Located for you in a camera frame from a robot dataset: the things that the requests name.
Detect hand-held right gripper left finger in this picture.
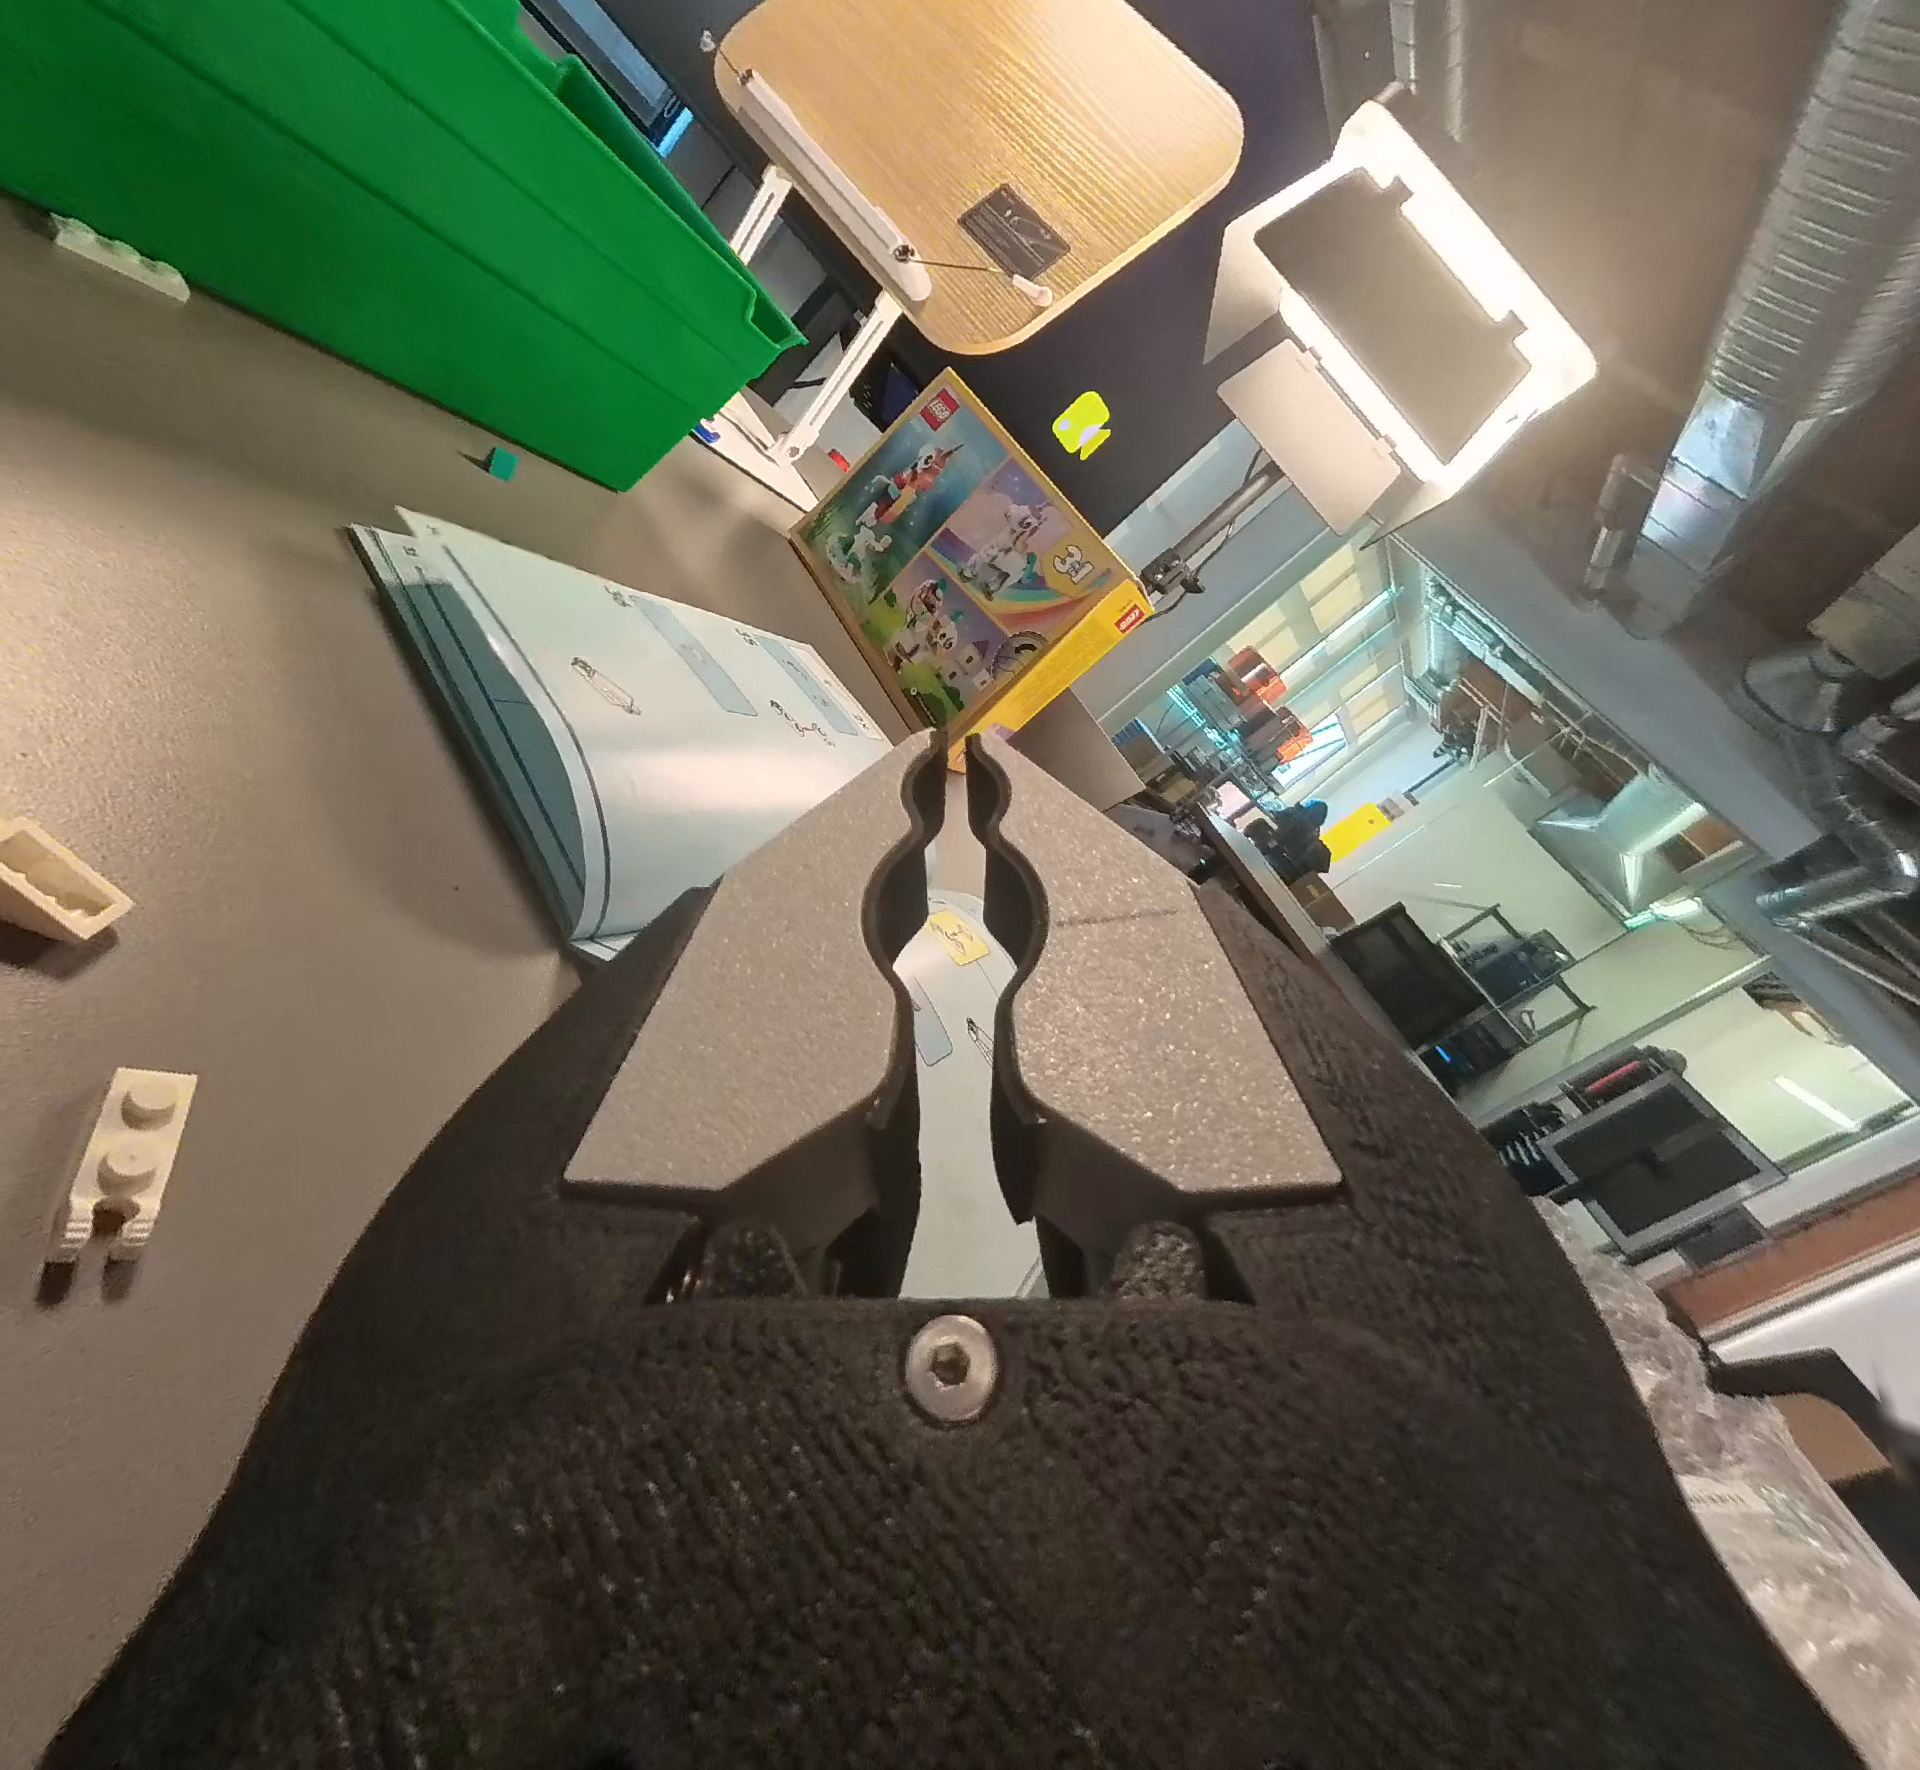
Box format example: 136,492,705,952
559,730,948,1197

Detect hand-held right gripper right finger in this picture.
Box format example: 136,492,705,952
964,730,1348,1218

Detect green plastic bin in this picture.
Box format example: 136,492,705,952
0,0,810,493

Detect colourful lego set box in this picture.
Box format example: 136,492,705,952
787,367,1154,736

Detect white lego hinge plate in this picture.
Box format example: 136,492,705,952
45,1069,200,1262

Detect white lego slope brick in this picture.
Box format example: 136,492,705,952
0,813,134,938

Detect light green lego plate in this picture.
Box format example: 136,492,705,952
43,211,192,302

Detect black equipment cart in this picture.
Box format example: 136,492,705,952
1333,899,1533,1089

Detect open light blue instruction booklet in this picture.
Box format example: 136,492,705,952
348,507,1051,1302

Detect cardboard box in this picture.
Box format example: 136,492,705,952
1761,1394,1900,1486

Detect white studio light panel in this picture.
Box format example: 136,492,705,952
1205,98,1600,538

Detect clear plastic bubble wrap bag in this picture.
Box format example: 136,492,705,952
1531,1184,1920,1770

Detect white table stand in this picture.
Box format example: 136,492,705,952
699,31,1060,490

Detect wooden table top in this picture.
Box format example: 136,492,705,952
711,0,1248,355

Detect large silver ventilation duct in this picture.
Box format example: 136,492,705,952
1634,0,1920,639

